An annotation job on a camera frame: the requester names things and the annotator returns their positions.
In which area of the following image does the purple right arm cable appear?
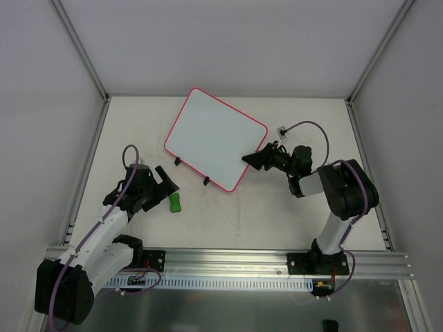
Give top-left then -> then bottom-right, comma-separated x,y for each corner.
283,120 -> 370,300

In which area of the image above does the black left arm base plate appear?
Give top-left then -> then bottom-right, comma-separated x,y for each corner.
141,250 -> 166,273

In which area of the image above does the black object at bottom edge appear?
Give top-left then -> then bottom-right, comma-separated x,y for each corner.
323,320 -> 339,332

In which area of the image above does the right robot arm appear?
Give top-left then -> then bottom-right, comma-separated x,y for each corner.
242,142 -> 379,276

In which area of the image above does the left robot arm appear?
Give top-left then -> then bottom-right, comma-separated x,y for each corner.
34,164 -> 179,325

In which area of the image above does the right aluminium frame post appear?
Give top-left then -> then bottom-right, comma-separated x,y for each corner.
346,0 -> 416,105

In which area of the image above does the white slotted cable duct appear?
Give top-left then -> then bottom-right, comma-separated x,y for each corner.
104,274 -> 314,293

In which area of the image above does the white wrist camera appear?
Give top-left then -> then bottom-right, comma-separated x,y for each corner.
130,158 -> 148,169
276,126 -> 289,146

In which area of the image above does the green bone-shaped eraser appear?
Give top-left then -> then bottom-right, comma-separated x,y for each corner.
169,192 -> 182,213

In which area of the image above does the left aluminium frame post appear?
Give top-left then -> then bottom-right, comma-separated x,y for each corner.
51,0 -> 111,102

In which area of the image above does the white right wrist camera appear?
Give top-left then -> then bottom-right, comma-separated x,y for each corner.
276,126 -> 289,146

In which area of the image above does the pink framed whiteboard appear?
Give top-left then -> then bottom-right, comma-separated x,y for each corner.
164,88 -> 269,192

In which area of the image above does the aluminium mounting rail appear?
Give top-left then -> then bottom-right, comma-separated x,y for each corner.
44,245 -> 415,279

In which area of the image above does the aluminium frame post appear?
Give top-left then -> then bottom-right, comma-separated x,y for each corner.
346,0 -> 416,105
51,0 -> 111,102

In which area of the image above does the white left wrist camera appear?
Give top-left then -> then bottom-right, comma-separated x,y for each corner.
130,158 -> 148,169

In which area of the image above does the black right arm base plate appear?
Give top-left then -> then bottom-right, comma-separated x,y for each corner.
287,252 -> 350,276

